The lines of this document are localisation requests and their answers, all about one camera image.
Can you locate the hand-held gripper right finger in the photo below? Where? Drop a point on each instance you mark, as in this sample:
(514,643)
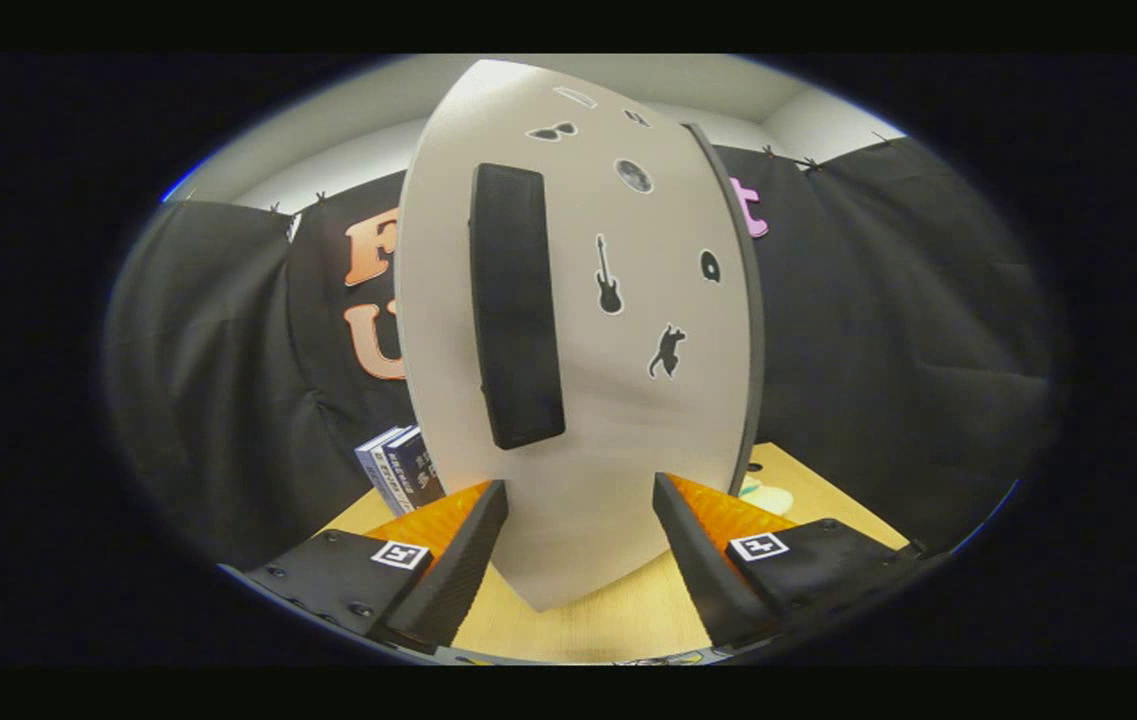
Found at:
(698,560)

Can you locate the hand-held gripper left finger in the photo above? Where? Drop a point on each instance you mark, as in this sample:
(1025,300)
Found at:
(463,565)

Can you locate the pale green paper scrap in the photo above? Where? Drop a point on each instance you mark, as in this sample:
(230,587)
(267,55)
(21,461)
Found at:
(768,497)

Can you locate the dark blue book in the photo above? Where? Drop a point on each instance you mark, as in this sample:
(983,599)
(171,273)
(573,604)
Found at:
(420,470)

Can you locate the white and blue book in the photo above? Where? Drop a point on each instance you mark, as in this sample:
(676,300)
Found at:
(380,470)

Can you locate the grey cabinet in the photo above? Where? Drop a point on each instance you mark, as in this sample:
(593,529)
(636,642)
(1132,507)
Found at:
(757,350)

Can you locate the black backdrop cloth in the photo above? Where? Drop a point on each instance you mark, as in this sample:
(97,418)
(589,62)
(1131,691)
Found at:
(878,350)

